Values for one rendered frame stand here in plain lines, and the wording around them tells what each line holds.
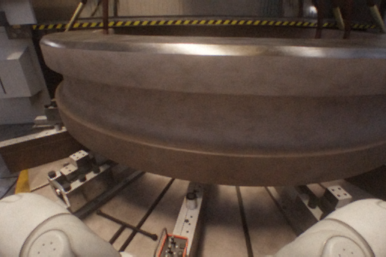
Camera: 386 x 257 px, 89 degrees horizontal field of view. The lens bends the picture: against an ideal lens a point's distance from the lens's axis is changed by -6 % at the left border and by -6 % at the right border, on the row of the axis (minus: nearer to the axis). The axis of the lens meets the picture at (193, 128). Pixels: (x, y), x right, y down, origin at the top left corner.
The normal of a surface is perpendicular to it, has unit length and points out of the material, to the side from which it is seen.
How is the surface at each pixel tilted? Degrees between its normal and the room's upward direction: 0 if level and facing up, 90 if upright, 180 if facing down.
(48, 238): 27
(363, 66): 90
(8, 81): 90
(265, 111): 90
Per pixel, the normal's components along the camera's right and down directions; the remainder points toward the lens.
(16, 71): 0.13, 0.47
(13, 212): -0.11, -0.80
